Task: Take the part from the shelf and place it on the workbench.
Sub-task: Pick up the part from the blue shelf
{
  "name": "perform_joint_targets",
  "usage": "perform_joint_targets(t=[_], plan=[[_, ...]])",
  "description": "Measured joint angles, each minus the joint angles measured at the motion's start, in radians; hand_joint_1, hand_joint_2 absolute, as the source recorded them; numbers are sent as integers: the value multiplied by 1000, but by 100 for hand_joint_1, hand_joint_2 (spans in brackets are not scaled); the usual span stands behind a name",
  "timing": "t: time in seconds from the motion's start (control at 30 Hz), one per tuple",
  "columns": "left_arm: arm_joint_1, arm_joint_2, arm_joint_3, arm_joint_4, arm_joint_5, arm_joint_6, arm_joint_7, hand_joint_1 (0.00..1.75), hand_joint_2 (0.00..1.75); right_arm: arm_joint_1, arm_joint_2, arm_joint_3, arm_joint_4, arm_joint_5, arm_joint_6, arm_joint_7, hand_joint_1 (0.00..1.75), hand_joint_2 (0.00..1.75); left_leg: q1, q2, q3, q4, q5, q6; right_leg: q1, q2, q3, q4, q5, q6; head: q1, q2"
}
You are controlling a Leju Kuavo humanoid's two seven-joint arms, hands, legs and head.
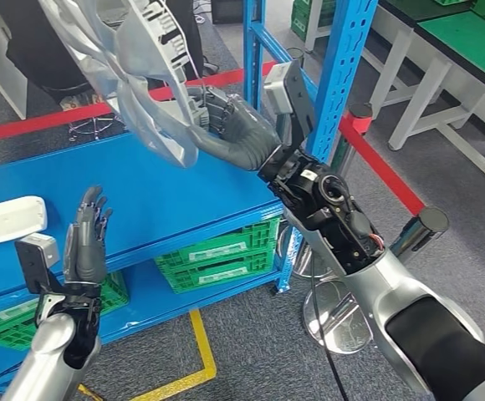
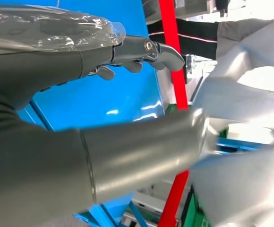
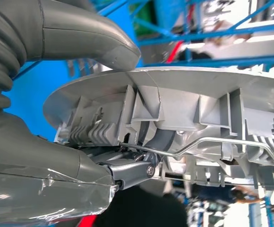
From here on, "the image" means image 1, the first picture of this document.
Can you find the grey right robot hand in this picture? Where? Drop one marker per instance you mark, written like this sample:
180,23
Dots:
246,138

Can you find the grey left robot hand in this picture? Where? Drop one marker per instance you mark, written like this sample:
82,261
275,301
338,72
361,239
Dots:
83,254

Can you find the silver plastic wheel hubcap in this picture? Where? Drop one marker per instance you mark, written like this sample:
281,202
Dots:
142,50

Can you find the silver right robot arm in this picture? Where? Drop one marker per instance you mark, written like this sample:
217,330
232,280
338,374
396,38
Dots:
393,288

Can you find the blue metal shelf rack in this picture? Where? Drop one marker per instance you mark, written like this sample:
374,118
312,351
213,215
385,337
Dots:
142,199

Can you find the white curved plastic part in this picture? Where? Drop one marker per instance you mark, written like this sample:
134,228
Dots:
8,221

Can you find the white workbench green top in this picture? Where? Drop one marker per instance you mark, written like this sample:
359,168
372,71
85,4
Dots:
464,44

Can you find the green plastic crate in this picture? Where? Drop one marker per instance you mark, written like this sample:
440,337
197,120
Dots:
226,277
115,296
217,252

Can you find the person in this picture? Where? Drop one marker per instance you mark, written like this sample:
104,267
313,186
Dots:
25,44
196,33

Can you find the chrome base stool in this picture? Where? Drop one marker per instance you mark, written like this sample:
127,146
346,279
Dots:
95,128

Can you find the black box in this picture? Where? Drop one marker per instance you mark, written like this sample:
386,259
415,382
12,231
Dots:
227,11

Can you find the long red barrier belt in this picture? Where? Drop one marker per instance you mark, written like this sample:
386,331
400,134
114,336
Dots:
37,124

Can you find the stacked green crates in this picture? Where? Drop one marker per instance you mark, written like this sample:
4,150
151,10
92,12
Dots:
309,19

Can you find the short red barrier belt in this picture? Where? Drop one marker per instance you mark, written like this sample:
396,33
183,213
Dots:
382,166

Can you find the yellow floor tape outline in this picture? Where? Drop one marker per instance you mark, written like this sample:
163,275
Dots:
207,354

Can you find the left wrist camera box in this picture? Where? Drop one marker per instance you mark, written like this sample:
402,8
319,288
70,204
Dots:
31,263

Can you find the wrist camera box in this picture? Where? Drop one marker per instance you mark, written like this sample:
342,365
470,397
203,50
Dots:
297,99
31,263

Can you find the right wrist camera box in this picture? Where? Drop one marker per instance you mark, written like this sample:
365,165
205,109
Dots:
297,99

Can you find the chrome stanchion post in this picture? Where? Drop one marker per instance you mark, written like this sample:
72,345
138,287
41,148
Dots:
296,53
334,326

